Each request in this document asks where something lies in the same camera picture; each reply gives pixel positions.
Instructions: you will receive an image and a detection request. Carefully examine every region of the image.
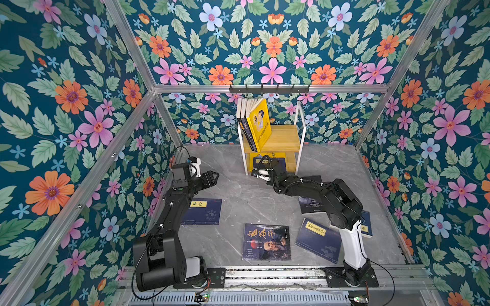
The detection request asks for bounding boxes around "white frame wooden bookshelf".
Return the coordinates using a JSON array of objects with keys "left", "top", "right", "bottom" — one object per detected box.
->
[{"left": 237, "top": 103, "right": 308, "bottom": 175}]

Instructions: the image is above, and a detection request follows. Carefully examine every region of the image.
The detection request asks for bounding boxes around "yellow cartoon boy book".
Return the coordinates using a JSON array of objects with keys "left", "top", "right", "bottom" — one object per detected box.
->
[{"left": 245, "top": 98, "right": 272, "bottom": 152}]

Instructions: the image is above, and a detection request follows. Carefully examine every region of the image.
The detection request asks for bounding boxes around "navy book tilted front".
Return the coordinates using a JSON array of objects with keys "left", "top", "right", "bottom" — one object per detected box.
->
[{"left": 296, "top": 218, "right": 341, "bottom": 264}]

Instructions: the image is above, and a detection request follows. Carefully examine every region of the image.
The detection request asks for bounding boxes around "metal coat hook rail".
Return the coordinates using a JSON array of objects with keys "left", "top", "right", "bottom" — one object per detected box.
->
[{"left": 228, "top": 84, "right": 310, "bottom": 95}]

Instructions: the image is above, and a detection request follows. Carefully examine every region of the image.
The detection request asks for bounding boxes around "dark portrait cover book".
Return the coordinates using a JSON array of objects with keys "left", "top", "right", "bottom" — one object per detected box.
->
[{"left": 242, "top": 224, "right": 292, "bottom": 261}]

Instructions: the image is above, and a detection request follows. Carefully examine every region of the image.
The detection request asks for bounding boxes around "black wolf cover book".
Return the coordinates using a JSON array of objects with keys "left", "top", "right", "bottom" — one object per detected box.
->
[{"left": 298, "top": 175, "right": 325, "bottom": 214}]

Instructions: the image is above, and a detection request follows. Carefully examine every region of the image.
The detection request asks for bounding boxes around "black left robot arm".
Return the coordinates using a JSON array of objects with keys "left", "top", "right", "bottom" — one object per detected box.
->
[{"left": 132, "top": 157, "right": 219, "bottom": 291}]

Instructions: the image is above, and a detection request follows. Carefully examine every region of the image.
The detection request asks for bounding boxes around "book standing on shelf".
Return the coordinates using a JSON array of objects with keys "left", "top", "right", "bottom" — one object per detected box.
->
[{"left": 236, "top": 98, "right": 248, "bottom": 119}]

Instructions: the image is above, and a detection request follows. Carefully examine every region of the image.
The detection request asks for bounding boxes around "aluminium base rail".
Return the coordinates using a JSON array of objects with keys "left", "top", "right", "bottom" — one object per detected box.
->
[{"left": 113, "top": 265, "right": 444, "bottom": 305}]

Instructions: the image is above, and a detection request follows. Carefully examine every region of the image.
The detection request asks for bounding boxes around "navy book yellow label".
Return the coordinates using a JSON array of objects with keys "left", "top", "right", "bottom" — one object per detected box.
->
[{"left": 254, "top": 155, "right": 287, "bottom": 172}]

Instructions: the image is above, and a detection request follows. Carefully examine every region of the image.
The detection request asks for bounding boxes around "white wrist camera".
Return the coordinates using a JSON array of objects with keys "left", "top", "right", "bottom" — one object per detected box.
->
[
  {"left": 251, "top": 169, "right": 270, "bottom": 182},
  {"left": 187, "top": 156, "right": 201, "bottom": 178}
]

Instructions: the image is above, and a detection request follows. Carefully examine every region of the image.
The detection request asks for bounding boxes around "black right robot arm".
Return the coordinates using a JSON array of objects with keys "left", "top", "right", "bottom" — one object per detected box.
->
[{"left": 251, "top": 155, "right": 371, "bottom": 287}]

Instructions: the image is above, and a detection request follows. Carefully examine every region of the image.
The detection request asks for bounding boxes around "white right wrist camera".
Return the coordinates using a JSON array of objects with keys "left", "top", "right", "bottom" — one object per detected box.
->
[{"left": 251, "top": 169, "right": 270, "bottom": 182}]

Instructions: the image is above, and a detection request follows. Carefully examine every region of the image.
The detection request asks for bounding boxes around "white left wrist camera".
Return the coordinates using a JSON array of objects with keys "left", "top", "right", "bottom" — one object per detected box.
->
[{"left": 187, "top": 156, "right": 201, "bottom": 178}]

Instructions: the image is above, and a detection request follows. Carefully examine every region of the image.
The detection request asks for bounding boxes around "dark blue paperback book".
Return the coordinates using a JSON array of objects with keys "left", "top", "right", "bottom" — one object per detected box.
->
[{"left": 239, "top": 112, "right": 257, "bottom": 152}]

